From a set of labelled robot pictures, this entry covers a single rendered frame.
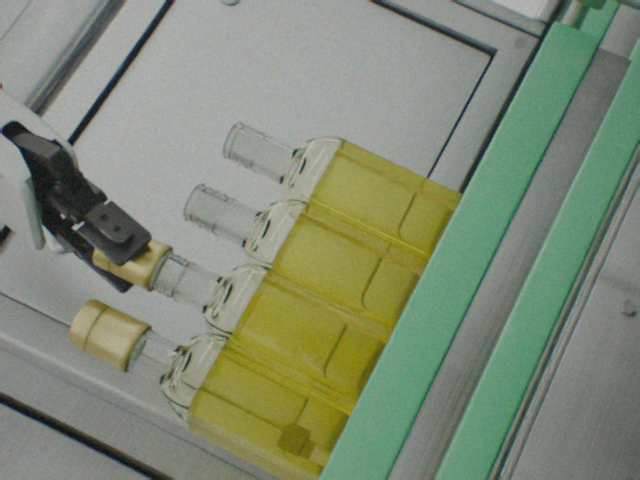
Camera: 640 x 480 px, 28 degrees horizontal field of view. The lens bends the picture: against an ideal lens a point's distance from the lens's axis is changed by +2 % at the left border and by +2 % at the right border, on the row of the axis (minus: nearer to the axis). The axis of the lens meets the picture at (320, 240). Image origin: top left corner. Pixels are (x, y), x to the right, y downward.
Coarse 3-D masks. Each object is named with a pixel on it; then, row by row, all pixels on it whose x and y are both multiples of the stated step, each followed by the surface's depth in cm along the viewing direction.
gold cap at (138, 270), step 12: (156, 240) 86; (96, 252) 86; (144, 252) 85; (156, 252) 85; (96, 264) 86; (108, 264) 86; (132, 264) 85; (144, 264) 85; (156, 264) 85; (120, 276) 86; (132, 276) 85; (144, 276) 85; (144, 288) 86
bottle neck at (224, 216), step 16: (192, 192) 88; (208, 192) 88; (192, 208) 87; (208, 208) 87; (224, 208) 87; (240, 208) 87; (208, 224) 87; (224, 224) 87; (240, 224) 87; (240, 240) 87
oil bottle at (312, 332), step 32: (224, 288) 84; (256, 288) 83; (288, 288) 84; (224, 320) 82; (256, 320) 82; (288, 320) 82; (320, 320) 83; (352, 320) 83; (288, 352) 81; (320, 352) 82; (352, 352) 82; (352, 384) 81
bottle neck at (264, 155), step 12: (240, 132) 90; (252, 132) 90; (228, 144) 90; (240, 144) 90; (252, 144) 90; (264, 144) 90; (276, 144) 90; (228, 156) 91; (240, 156) 90; (252, 156) 90; (264, 156) 89; (276, 156) 89; (288, 156) 89; (252, 168) 90; (264, 168) 90; (276, 168) 89; (276, 180) 90
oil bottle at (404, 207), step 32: (288, 160) 89; (320, 160) 88; (352, 160) 88; (384, 160) 88; (288, 192) 88; (320, 192) 87; (352, 192) 87; (384, 192) 87; (416, 192) 87; (448, 192) 87; (384, 224) 86; (416, 224) 86
